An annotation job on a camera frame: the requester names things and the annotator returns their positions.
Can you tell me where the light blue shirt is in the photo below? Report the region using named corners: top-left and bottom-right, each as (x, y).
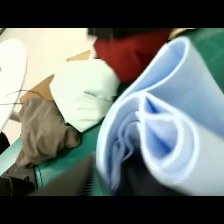
top-left (95, 35), bottom-right (224, 197)

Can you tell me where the white garment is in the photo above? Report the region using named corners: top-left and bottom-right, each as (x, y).
top-left (49, 58), bottom-right (122, 133)

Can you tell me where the brown garment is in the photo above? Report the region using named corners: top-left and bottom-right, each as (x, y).
top-left (15, 96), bottom-right (83, 168)

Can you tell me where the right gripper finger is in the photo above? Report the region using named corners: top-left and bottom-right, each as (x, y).
top-left (32, 153), bottom-right (98, 197)

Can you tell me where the red garment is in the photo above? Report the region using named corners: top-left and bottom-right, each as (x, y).
top-left (93, 29), bottom-right (174, 84)

